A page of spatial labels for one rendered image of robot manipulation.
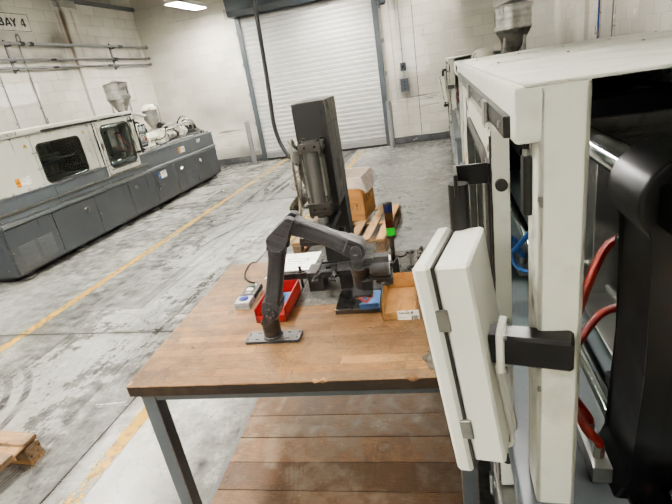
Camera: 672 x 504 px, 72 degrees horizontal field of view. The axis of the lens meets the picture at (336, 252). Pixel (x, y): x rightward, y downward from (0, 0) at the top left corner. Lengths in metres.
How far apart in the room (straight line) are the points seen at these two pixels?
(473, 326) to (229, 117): 11.51
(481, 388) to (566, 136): 0.38
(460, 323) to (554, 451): 0.31
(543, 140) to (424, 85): 10.28
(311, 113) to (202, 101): 10.53
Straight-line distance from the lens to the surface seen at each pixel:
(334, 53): 11.09
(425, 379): 1.38
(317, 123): 1.83
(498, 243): 0.87
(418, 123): 11.00
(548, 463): 0.94
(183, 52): 12.44
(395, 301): 1.76
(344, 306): 1.74
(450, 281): 0.67
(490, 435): 0.82
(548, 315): 0.76
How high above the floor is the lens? 1.73
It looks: 21 degrees down
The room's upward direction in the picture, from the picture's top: 9 degrees counter-clockwise
